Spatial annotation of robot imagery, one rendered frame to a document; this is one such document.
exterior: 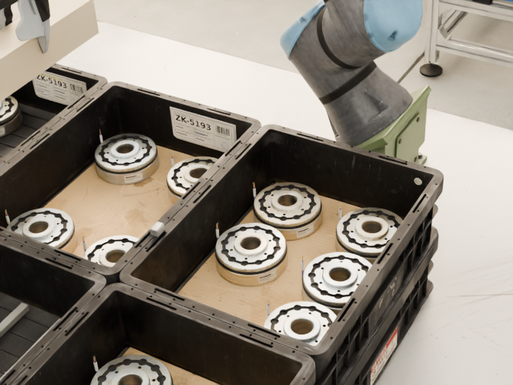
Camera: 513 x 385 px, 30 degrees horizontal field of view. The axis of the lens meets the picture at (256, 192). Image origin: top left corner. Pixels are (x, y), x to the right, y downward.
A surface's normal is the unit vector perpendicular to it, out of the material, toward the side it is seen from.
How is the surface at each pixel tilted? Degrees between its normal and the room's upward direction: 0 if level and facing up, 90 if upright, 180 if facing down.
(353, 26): 87
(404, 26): 57
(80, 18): 90
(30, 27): 77
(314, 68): 96
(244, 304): 0
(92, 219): 0
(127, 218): 0
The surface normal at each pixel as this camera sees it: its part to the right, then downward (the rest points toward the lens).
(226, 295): -0.05, -0.79
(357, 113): -0.35, 0.09
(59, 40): 0.85, 0.29
